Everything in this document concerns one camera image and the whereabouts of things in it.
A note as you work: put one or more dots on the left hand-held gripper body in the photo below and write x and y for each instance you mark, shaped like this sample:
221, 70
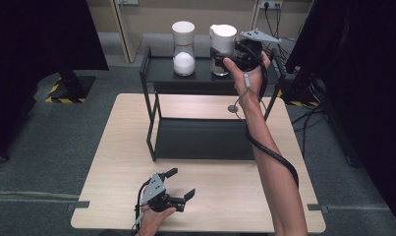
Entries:
158, 196

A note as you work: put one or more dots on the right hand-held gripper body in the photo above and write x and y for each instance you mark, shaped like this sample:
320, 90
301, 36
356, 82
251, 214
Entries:
249, 54

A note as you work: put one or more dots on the glass jar with spouted white lid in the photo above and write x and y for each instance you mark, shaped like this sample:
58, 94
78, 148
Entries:
223, 36

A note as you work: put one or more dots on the glass jar with round white lid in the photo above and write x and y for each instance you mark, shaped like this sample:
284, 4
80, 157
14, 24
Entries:
183, 64

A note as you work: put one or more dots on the black two-tier metal shelf rack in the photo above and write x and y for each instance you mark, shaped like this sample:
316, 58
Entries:
198, 137

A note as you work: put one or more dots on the person's left hand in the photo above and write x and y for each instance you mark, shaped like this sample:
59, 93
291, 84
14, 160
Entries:
154, 221

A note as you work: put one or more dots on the person's right hand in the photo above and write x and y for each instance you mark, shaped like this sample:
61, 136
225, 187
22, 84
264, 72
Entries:
251, 85

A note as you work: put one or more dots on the black stand base with striped tape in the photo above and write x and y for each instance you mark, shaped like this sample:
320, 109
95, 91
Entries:
300, 91
72, 88

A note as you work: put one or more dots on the grey floor tape strip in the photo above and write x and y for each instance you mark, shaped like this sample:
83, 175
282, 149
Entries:
78, 205
318, 208

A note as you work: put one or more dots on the black curtain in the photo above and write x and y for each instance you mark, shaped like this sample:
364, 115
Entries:
28, 49
366, 82

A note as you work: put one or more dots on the white wall socket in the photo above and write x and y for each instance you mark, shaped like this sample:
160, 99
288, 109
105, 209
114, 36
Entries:
271, 4

